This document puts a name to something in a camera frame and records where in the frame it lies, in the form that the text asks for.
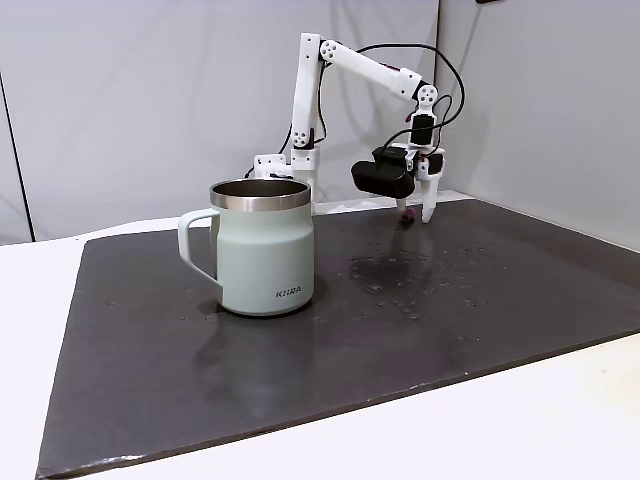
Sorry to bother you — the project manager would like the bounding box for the pale green steel mug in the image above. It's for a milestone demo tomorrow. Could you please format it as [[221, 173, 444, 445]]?
[[177, 179, 317, 318]]

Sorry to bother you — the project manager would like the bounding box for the dark grey table mat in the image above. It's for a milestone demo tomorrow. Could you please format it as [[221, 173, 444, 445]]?
[[35, 195, 640, 480]]

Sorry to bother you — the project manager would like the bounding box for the black oval camera box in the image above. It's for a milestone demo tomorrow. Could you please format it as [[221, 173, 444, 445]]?
[[349, 145, 416, 201]]

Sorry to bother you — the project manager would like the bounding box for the black cable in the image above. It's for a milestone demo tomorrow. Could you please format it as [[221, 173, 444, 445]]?
[[356, 43, 467, 151]]

